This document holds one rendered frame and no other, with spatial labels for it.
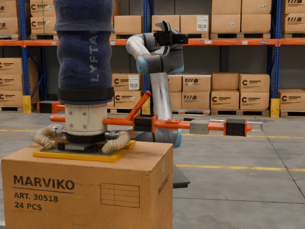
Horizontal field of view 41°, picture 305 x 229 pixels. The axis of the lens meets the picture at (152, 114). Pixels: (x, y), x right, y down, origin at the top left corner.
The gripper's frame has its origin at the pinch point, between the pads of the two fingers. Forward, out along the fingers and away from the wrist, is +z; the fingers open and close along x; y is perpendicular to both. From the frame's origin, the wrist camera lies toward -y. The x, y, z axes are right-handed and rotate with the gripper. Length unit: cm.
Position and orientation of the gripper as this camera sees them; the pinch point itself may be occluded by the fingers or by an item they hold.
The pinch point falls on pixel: (164, 37)
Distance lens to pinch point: 180.9
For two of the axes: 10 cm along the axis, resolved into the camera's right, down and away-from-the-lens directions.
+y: -9.7, -0.3, 2.2
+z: -2.3, 1.7, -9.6
